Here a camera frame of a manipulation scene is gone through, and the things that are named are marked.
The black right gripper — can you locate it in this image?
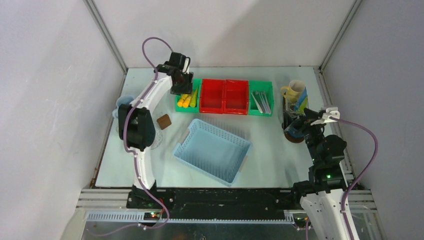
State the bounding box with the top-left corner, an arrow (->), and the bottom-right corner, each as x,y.
282,107 -> 327,163

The clear glass rectangular container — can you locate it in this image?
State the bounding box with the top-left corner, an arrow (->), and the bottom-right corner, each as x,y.
283,98 -> 305,116

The lime green toothpaste tube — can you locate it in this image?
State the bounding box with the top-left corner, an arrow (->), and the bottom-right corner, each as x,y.
295,95 -> 309,114

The dark blue ceramic mug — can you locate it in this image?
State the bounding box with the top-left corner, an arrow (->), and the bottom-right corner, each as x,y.
283,124 -> 304,142

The blue toothpaste tube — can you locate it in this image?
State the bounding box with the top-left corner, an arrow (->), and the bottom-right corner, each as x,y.
293,88 -> 308,111

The green bin with toothpaste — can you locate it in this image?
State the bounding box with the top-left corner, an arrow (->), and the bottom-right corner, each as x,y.
175,78 -> 202,113

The yellow ceramic mug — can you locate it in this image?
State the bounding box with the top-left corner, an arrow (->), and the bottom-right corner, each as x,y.
280,79 -> 306,103

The green bin with toothbrushes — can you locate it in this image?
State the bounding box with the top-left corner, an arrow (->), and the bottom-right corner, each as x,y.
248,80 -> 274,117

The glass jar with brown lid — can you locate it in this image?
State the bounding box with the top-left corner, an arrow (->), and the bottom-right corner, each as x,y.
156,114 -> 172,130

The red plastic bin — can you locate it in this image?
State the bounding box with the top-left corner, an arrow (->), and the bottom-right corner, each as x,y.
199,78 -> 249,115

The light blue ceramic mug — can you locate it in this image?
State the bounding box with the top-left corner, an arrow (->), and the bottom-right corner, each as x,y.
112,95 -> 135,119

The light blue plastic basket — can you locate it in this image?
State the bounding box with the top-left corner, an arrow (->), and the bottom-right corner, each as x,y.
172,118 -> 253,187

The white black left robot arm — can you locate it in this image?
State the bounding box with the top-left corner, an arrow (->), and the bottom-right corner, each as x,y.
118,52 -> 194,208

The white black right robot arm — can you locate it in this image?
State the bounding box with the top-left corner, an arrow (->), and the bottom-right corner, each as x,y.
289,107 -> 359,240

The brown oval wooden tray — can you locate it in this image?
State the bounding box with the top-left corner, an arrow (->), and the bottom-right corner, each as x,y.
281,96 -> 305,144

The yellow toothpaste tube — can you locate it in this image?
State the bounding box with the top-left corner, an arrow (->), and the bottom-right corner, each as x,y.
182,95 -> 192,108
177,94 -> 189,108

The clear textured glass tray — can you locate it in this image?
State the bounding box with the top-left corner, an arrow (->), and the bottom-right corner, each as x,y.
150,111 -> 164,150

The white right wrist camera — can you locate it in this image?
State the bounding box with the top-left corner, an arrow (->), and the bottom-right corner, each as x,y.
310,106 -> 340,126

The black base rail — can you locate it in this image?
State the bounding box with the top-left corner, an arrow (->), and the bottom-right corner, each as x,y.
126,187 -> 301,221

